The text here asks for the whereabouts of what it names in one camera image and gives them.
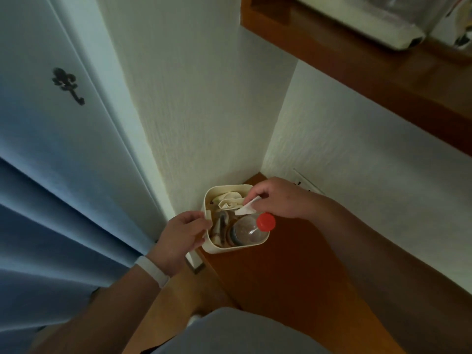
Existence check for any person's left hand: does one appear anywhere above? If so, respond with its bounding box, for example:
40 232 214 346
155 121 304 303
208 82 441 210
146 211 213 277

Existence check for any person's right hand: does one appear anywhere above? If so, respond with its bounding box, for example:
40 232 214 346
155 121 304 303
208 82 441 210
243 177 322 220

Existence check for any white paper scrap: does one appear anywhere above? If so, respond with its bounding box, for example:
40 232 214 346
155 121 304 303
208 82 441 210
235 196 263 217

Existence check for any white plastic waste bin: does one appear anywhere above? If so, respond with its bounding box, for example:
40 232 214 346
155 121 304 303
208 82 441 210
200 184 271 255

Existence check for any person's left forearm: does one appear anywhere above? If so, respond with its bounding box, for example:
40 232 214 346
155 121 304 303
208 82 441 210
29 265 163 354

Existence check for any person's right forearm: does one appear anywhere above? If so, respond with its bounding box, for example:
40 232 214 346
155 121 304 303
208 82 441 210
309 193 472 354

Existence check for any dark rubbish piece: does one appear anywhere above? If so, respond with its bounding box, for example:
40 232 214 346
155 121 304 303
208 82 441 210
209 211 232 248

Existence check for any crumpled white paper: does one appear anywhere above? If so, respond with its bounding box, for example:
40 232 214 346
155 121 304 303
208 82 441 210
211 192 247 213

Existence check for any clear bottle with red cap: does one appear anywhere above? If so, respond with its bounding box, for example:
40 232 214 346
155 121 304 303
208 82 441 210
231 212 277 248

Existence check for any white door stop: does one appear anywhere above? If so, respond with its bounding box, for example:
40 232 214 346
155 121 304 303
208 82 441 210
184 250 206 274

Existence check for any white wristband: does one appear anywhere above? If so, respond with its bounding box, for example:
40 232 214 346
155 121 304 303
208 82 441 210
134 255 170 289

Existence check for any grey clothing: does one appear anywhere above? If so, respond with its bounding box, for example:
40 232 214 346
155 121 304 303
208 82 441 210
150 307 333 354

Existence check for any white door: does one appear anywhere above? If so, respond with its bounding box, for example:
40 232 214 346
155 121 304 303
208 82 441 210
0 0 167 255

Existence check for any brown wooden shelf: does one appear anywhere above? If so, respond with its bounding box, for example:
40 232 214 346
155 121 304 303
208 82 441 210
240 0 472 157

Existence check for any black ornate door hook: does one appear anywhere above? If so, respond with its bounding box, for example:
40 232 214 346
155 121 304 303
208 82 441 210
51 67 86 106

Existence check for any white appliance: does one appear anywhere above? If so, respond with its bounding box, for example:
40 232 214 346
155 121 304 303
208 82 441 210
294 0 429 51

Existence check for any white patterned object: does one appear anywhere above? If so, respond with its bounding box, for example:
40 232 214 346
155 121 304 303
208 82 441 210
429 0 472 49

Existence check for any white wall outlet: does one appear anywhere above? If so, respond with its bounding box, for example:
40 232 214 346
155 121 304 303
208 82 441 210
292 169 325 196

